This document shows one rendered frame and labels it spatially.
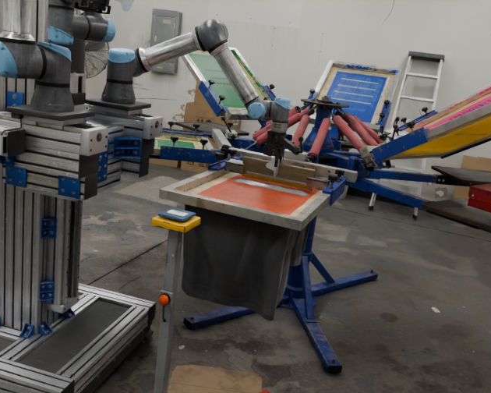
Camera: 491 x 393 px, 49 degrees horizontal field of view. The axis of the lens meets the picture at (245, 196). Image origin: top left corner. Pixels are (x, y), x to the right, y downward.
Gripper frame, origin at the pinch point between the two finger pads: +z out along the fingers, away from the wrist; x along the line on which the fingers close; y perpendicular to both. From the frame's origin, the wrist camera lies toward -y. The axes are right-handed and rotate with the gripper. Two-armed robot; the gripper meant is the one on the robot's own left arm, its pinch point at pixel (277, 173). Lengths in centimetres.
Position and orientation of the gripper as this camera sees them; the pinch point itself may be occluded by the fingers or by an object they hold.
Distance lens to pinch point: 259.1
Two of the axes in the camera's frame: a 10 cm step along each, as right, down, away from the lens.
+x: -3.5, 2.1, -9.1
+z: -1.1, 9.6, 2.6
